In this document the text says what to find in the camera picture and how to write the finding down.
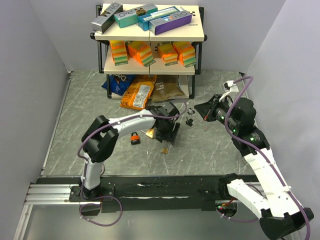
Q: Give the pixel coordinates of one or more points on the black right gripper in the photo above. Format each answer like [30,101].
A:
[206,109]

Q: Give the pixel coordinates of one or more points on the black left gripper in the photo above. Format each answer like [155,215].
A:
[170,136]

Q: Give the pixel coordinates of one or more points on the grey figurine keychain with keys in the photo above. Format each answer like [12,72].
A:
[191,111]

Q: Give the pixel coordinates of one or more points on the small brass padlock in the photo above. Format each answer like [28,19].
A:
[165,148]

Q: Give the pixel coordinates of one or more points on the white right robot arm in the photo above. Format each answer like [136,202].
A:
[278,211]

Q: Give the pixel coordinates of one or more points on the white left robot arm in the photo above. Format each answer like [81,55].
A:
[99,141]

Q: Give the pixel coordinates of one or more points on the black key bunch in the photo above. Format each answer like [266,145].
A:
[189,121]

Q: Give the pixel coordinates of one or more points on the large brass padlock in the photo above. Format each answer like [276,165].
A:
[150,133]

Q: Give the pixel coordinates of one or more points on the orange black small padlock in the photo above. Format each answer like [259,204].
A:
[135,139]

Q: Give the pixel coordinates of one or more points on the brown paper snack bag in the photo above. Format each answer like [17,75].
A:
[166,87]

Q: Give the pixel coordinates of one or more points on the orange potato chip bag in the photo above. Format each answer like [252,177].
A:
[138,93]

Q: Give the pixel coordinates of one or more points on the sponge pack far right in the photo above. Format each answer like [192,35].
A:
[186,53]

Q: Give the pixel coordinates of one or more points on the sponge pack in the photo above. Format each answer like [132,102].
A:
[186,53]
[167,53]
[119,52]
[141,52]

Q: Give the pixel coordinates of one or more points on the blue Doritos chip bag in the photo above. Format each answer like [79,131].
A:
[118,83]

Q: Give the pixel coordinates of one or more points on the sponge pack centre right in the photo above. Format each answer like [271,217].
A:
[167,53]

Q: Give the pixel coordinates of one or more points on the sponge pack centre left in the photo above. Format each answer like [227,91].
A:
[141,52]

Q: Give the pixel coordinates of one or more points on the purple RiO box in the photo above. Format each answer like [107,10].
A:
[170,22]

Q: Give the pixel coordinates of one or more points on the sponge pack far left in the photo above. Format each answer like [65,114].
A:
[119,52]

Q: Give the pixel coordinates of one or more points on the blue teal box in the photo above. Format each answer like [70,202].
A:
[143,20]

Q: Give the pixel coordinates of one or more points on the teal RiO box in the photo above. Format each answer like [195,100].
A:
[130,17]

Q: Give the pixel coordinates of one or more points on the silver RiO box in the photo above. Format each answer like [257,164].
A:
[106,18]

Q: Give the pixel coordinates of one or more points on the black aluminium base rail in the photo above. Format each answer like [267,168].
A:
[150,193]

